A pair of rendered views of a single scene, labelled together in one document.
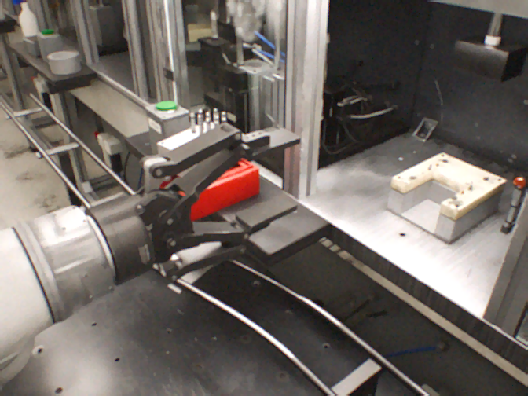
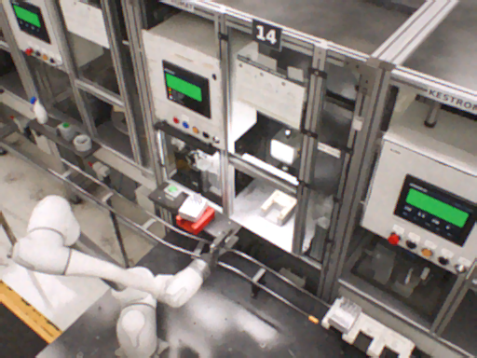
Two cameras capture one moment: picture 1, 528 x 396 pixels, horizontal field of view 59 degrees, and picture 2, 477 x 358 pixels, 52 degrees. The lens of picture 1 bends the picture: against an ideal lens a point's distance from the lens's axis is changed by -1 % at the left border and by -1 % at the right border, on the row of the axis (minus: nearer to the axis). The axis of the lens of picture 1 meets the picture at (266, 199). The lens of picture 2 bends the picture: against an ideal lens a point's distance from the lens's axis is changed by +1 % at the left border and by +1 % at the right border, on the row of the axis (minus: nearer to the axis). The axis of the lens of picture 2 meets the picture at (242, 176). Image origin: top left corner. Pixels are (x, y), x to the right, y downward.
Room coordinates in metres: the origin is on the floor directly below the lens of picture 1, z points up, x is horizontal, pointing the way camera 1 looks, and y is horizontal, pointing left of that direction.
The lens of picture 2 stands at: (-0.84, 0.30, 2.83)
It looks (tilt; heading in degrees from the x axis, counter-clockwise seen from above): 45 degrees down; 345
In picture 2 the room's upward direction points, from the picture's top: straight up
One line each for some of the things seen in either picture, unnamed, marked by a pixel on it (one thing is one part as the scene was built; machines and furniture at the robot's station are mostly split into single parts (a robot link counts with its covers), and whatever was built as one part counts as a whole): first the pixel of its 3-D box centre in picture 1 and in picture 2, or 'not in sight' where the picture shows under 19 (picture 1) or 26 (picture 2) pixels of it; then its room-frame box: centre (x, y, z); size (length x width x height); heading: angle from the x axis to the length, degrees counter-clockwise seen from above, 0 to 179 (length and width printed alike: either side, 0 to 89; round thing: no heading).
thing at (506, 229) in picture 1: (515, 204); not in sight; (0.64, -0.41, 0.96); 0.03 x 0.03 x 0.12; 39
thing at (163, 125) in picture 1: (173, 133); (175, 197); (0.90, 0.19, 0.97); 0.08 x 0.08 x 0.12; 39
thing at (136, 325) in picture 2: not in sight; (136, 330); (0.27, 0.48, 0.85); 0.18 x 0.16 x 0.22; 171
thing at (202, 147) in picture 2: not in sight; (184, 136); (0.90, 0.11, 1.37); 0.36 x 0.04 x 0.04; 39
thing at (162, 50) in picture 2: not in sight; (200, 80); (0.98, 0.00, 1.60); 0.42 x 0.29 x 0.46; 39
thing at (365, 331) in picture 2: not in sight; (365, 337); (-0.02, -0.48, 0.84); 0.36 x 0.14 x 0.10; 39
